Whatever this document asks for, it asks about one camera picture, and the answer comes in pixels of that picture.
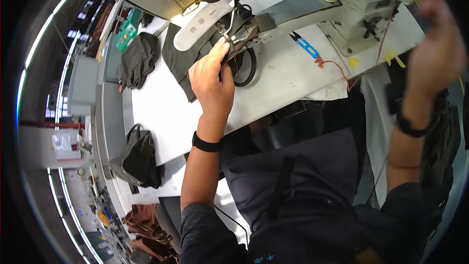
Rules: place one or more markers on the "person's right fingers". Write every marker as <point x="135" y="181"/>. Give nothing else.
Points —
<point x="434" y="7"/>

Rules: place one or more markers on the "person's body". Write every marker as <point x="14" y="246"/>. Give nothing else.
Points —
<point x="300" y="205"/>

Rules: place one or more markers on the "yellow tape strip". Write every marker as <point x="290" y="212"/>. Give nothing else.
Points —
<point x="395" y="57"/>

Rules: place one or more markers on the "heap of black bags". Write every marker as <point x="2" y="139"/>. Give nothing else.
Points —
<point x="441" y="154"/>

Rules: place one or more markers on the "black wrist band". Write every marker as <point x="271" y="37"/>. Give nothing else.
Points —
<point x="207" y="143"/>
<point x="409" y="127"/>

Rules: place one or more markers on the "white curved machine lamp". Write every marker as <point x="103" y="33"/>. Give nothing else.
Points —
<point x="199" y="25"/>

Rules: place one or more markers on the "blue thread snips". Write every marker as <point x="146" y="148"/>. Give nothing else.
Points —
<point x="305" y="45"/>

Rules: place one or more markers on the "yellow tape patch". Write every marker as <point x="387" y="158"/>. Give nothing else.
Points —
<point x="352" y="62"/>

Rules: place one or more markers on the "orange thread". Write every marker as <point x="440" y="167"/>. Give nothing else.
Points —
<point x="335" y="66"/>

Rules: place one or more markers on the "pile of dark fabric pieces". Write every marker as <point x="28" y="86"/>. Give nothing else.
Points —
<point x="139" y="60"/>

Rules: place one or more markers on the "heap of brown fabric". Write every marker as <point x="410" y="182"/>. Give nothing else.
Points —
<point x="148" y="229"/>

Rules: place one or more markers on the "grey metal bin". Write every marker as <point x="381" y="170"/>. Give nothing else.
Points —
<point x="82" y="85"/>

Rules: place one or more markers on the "person's right hand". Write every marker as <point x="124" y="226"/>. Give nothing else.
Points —
<point x="438" y="51"/>

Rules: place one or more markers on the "cream industrial sewing machine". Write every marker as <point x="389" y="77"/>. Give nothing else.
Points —
<point x="340" y="11"/>

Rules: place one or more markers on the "person's left hand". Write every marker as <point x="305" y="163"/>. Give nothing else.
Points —
<point x="210" y="84"/>

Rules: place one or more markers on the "dark grey fabric piece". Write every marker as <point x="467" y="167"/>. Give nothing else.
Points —
<point x="179" y="57"/>

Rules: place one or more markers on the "green control box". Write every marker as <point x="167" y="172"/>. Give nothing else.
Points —
<point x="128" y="31"/>

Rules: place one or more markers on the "dark grey bag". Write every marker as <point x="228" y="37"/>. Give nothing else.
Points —
<point x="138" y="159"/>

